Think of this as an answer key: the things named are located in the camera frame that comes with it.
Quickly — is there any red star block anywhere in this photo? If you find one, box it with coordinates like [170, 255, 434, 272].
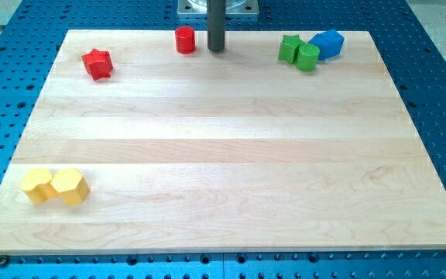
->
[81, 49, 113, 81]

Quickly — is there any green star block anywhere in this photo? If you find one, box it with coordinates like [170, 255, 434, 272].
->
[278, 34, 304, 64]

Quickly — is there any yellow hexagon block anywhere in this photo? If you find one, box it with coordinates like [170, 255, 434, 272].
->
[51, 167, 90, 206]

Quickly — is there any wooden board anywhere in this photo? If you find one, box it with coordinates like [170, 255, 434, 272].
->
[0, 29, 446, 255]

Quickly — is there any red cylinder block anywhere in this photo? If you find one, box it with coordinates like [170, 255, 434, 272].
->
[175, 26, 196, 54]

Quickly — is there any green cylinder block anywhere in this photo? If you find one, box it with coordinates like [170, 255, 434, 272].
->
[296, 43, 320, 72]

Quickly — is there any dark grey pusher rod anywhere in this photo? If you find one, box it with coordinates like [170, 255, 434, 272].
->
[207, 0, 226, 52]

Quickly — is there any blue pentagon block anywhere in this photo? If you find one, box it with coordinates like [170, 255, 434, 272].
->
[308, 29, 345, 60]

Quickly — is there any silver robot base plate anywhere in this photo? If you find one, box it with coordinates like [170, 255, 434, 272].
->
[177, 0, 260, 18]

